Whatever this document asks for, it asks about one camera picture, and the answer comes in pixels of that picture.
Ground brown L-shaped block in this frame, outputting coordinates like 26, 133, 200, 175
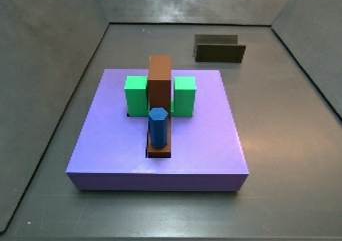
146, 55, 171, 158

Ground purple board base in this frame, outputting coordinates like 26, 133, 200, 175
66, 69, 248, 191

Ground blue hexagonal peg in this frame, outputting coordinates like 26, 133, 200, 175
148, 107, 168, 149

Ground green U-shaped block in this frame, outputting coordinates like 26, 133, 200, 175
124, 76, 196, 117

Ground black angle bracket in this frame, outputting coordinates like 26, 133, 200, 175
193, 34, 245, 63

